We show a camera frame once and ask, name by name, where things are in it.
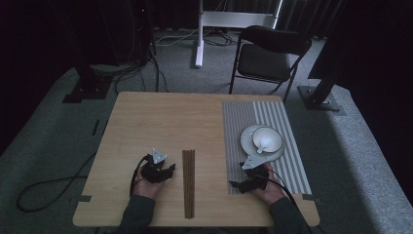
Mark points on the person's left hand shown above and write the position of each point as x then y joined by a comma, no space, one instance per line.
147,190

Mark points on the white ceramic spoon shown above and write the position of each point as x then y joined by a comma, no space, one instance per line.
263,144

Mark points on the white round plate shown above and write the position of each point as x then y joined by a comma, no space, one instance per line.
246,143

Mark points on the black folding chair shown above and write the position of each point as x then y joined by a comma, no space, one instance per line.
266,58

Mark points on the dark cabinet with red light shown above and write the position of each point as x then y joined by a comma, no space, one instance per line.
141,29

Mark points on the black tape strip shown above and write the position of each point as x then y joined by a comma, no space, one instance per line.
95,127

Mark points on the dark curtain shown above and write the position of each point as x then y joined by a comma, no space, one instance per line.
311,16

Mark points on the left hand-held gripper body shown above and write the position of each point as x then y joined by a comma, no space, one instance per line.
154,172

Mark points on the person's right hand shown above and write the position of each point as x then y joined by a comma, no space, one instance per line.
272,193

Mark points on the black stand with base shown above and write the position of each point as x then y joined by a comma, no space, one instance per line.
87,87
319,97

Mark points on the white desk frame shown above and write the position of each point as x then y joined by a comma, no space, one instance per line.
233,19

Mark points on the grey striped placemat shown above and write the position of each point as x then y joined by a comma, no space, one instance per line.
240,117

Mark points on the brown wooden chopstick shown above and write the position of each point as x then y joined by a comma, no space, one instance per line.
186,182
192,182
189,182
183,182

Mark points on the grey tape piece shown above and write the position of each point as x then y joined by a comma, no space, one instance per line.
83,198
311,198

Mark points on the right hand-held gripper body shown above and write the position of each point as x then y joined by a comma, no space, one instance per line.
258,180

